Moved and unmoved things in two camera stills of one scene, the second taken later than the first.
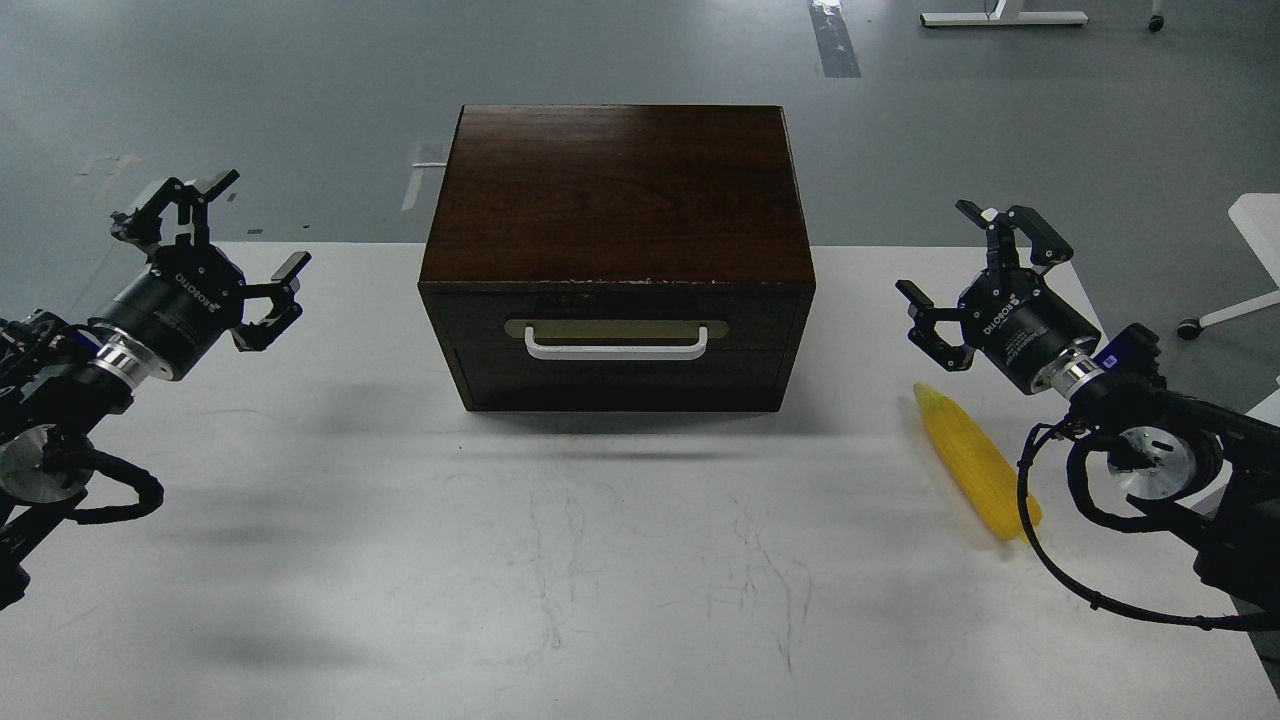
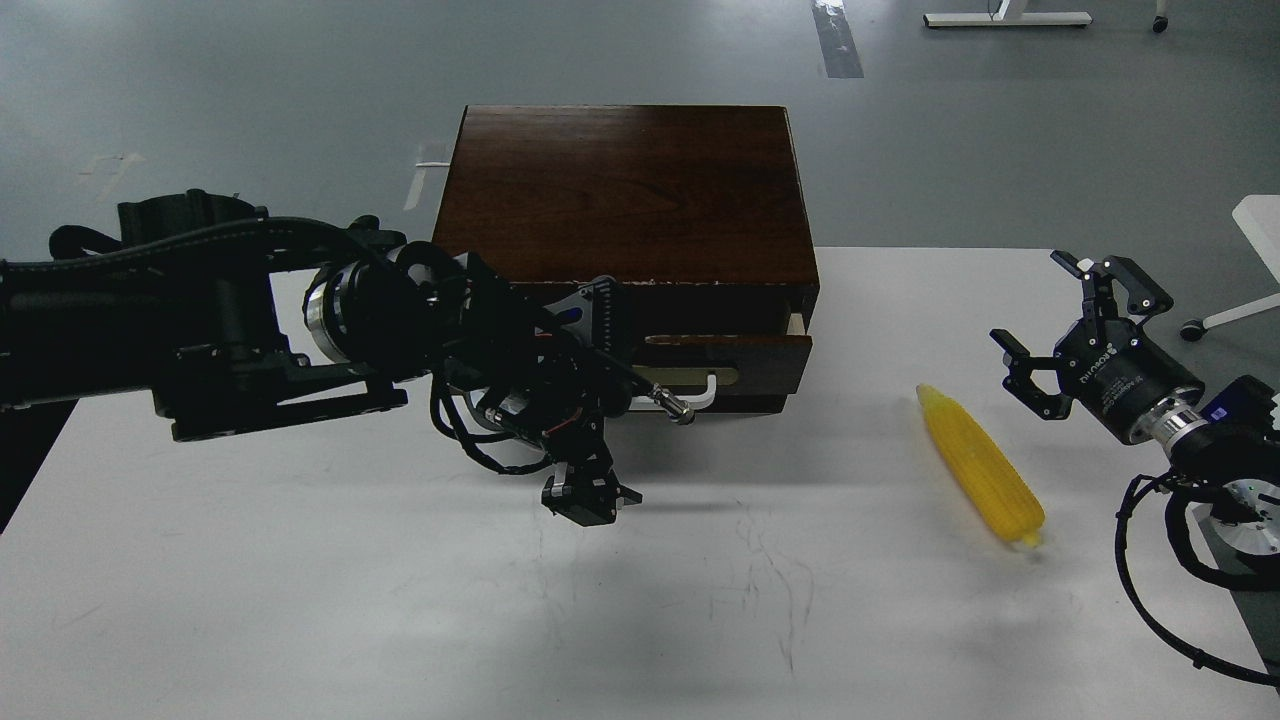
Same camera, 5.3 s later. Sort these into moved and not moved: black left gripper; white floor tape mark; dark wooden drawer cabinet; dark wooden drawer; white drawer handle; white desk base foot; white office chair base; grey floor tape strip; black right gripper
Moved: black left gripper; dark wooden drawer; black right gripper; white drawer handle
Not moved: grey floor tape strip; white office chair base; white desk base foot; white floor tape mark; dark wooden drawer cabinet
